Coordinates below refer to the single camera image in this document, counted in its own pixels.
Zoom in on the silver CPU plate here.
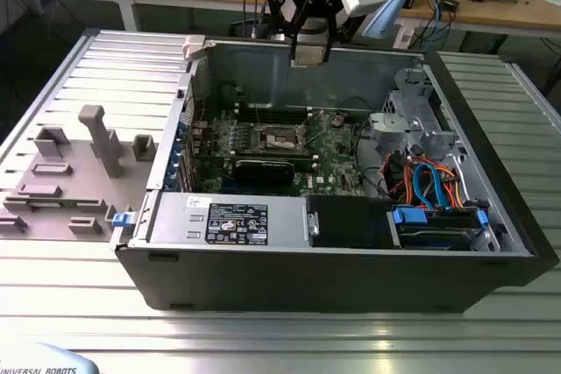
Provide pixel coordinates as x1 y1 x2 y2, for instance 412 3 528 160
292 43 328 67

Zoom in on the white labelled box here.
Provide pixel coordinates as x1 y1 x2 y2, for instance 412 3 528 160
392 17 417 49

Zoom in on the beige case latch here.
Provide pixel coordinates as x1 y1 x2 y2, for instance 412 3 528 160
181 35 207 61

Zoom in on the silver drive cage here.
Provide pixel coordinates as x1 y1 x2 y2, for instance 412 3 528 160
367 67 472 160

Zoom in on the green motherboard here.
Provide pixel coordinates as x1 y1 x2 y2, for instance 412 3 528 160
188 104 367 198

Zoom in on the black graphics card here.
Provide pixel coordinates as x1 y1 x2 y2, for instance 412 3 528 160
234 157 295 187

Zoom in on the hard disk in blue carrier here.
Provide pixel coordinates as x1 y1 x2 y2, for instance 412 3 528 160
392 205 490 252

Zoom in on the grey power supply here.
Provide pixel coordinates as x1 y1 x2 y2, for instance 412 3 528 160
148 192 308 248

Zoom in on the black PC case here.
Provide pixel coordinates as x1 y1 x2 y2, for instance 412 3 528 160
109 34 561 314

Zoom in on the grey parts rack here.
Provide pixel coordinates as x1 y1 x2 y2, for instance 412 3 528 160
0 104 160 242

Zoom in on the green RAM stick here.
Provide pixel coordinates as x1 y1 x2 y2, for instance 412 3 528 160
24 199 106 209

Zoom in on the pale blue teach pendant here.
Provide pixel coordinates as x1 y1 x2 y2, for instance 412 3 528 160
0 341 102 374

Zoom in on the thin black wire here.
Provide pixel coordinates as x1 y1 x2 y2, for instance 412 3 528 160
335 94 380 113

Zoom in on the blue hanging cable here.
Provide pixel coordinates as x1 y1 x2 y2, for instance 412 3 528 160
427 0 452 49

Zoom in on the thick black cable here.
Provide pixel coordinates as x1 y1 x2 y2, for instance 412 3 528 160
352 122 387 200

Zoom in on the red wire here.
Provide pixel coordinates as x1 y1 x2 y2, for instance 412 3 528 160
380 151 402 194

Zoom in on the orange wire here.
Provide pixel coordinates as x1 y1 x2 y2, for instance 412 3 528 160
436 166 465 209
401 155 433 209

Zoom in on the blue wire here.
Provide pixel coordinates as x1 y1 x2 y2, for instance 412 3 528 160
411 162 453 211

